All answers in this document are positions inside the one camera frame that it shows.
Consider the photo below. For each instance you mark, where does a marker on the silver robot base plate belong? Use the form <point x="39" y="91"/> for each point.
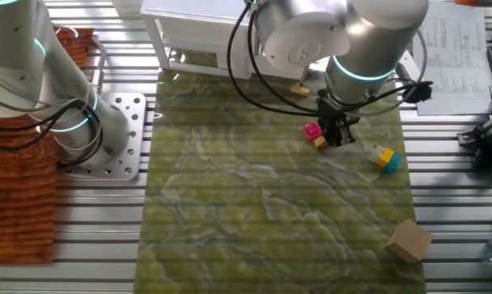
<point x="133" y="134"/>

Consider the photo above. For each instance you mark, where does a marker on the tan wooden angled piece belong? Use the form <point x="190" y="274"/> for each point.
<point x="299" y="90"/>

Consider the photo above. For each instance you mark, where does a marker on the orange woven cloth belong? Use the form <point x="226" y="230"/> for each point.
<point x="17" y="204"/>

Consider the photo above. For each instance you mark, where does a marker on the grey conduit with metal connector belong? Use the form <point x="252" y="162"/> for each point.
<point x="98" y="77"/>

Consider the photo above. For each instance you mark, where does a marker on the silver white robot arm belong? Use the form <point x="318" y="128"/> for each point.
<point x="9" y="61"/>

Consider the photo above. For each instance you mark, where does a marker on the green marble pattern mat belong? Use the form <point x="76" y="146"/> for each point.
<point x="249" y="204"/>

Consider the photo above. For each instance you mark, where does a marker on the white plastic drawer cabinet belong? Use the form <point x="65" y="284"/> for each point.
<point x="188" y="24"/>

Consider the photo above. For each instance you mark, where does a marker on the pink translucent plastic block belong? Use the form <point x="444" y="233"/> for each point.
<point x="312" y="131"/>

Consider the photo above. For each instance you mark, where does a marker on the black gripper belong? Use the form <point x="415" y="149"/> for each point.
<point x="335" y="114"/>

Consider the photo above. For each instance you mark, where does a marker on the teal yellow clear brick stack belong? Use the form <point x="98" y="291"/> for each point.
<point x="384" y="158"/>

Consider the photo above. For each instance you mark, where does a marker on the printed paper sheet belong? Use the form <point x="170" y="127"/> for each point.
<point x="453" y="61"/>

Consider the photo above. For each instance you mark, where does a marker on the silver camera on black mount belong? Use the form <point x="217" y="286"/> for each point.
<point x="484" y="134"/>

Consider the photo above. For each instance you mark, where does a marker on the plain wooden cube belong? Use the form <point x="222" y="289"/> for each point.
<point x="409" y="241"/>

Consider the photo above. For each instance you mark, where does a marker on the orange wooden half-round block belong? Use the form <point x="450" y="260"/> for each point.
<point x="320" y="142"/>

